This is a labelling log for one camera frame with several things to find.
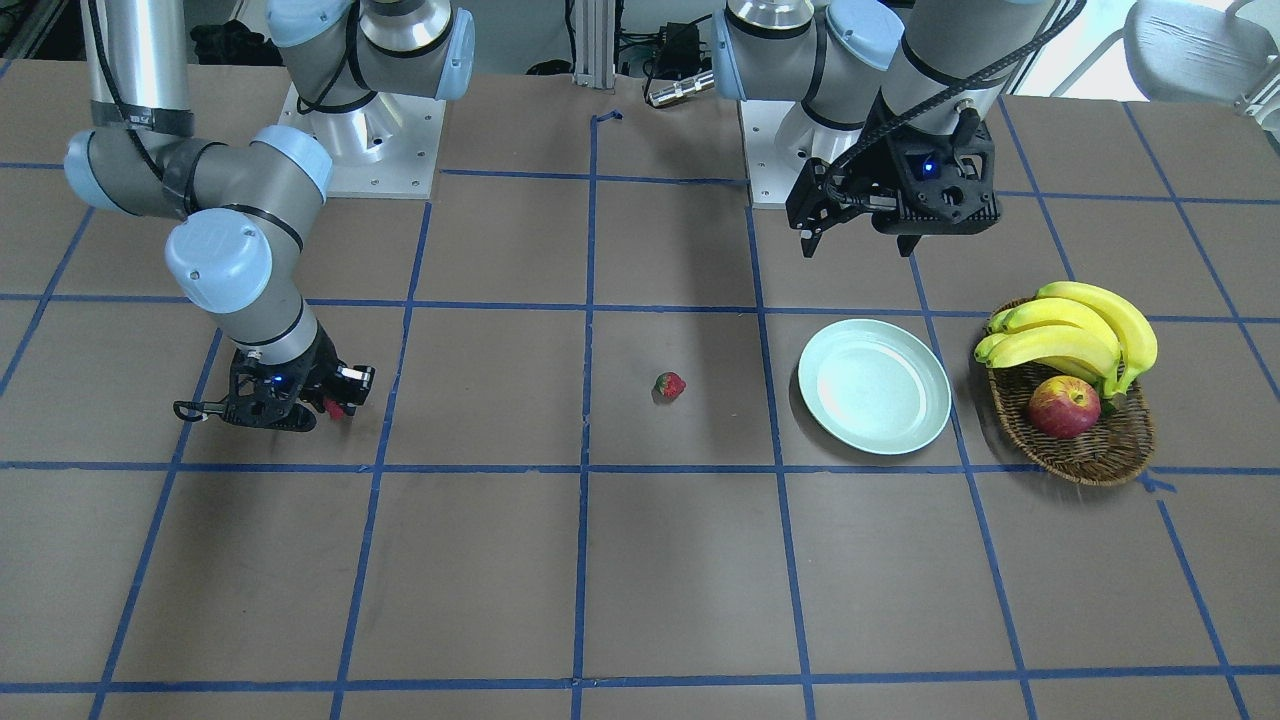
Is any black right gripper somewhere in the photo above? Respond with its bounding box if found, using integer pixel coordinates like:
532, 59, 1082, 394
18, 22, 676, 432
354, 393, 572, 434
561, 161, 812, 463
221, 329, 371, 433

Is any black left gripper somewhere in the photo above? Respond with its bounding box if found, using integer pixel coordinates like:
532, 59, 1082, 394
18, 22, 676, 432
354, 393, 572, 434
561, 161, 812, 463
799, 99, 1002, 259

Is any red strawberry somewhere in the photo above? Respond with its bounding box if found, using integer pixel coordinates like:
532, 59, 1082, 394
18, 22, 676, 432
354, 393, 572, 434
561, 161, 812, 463
652, 372, 687, 402
321, 396, 347, 421

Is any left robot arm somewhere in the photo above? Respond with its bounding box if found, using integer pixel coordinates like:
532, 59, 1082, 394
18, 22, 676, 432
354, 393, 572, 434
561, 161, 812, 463
710, 1, 1064, 258

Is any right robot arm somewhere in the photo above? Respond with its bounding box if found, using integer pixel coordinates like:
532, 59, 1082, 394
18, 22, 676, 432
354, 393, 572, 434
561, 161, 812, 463
63, 1, 476, 432

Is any light green plate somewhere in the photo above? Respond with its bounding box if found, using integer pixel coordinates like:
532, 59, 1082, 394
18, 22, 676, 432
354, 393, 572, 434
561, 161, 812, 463
797, 319, 952, 456

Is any yellow banana bunch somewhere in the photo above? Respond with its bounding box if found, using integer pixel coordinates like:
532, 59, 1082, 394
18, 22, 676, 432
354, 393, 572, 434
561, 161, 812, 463
973, 281, 1158, 400

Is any red apple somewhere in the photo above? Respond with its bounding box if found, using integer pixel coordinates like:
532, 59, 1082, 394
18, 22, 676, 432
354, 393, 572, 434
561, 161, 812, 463
1027, 375, 1102, 439

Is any wicker fruit basket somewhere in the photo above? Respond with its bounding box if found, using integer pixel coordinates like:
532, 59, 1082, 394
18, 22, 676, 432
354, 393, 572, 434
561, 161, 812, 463
984, 299, 1157, 488

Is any grey office chair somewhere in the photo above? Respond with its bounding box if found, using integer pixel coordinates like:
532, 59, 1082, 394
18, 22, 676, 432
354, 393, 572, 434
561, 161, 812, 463
1120, 1, 1277, 110

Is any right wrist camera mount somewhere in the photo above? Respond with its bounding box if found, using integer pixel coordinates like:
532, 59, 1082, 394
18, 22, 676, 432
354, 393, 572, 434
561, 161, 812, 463
317, 363, 376, 418

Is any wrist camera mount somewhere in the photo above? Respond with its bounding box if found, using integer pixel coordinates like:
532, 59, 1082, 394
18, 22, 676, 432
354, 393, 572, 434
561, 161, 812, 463
785, 158, 899, 236
317, 363, 376, 418

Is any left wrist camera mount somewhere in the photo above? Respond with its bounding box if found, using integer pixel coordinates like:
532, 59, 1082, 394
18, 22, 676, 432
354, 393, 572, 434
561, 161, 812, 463
785, 158, 899, 236

